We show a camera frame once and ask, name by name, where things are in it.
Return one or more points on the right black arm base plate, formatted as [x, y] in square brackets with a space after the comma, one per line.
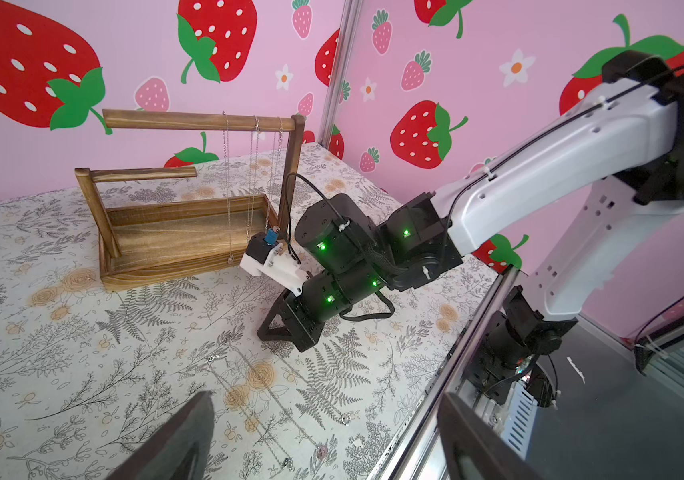
[516, 360]

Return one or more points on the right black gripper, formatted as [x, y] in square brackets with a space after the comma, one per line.
[298, 320]

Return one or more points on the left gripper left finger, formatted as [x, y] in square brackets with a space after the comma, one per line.
[177, 450]

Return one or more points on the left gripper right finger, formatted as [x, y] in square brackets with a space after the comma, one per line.
[472, 449]

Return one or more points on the aluminium rail frame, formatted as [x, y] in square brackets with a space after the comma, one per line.
[416, 452]

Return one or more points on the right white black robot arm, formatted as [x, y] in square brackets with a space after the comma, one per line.
[624, 140]

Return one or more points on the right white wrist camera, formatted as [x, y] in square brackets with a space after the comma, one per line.
[264, 255]

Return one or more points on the wooden jewelry display stand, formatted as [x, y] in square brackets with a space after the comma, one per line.
[148, 244]

